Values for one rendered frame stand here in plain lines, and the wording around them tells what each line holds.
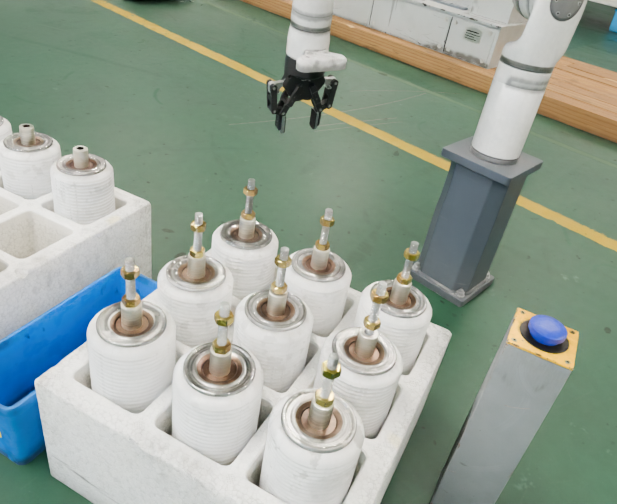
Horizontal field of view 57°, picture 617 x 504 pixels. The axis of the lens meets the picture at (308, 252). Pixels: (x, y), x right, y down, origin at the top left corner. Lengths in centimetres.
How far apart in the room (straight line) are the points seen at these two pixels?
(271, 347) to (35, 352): 39
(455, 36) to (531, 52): 179
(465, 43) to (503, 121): 174
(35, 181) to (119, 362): 49
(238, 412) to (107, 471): 20
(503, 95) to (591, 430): 59
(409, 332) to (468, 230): 45
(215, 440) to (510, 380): 33
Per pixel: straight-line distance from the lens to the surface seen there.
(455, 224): 115
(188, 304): 71
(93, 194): 96
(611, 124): 252
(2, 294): 86
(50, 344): 92
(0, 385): 90
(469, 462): 78
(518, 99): 107
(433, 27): 289
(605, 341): 130
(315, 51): 103
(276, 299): 66
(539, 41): 105
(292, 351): 68
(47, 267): 90
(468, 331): 116
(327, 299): 75
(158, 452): 64
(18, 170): 104
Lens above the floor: 69
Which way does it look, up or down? 34 degrees down
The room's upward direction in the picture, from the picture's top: 10 degrees clockwise
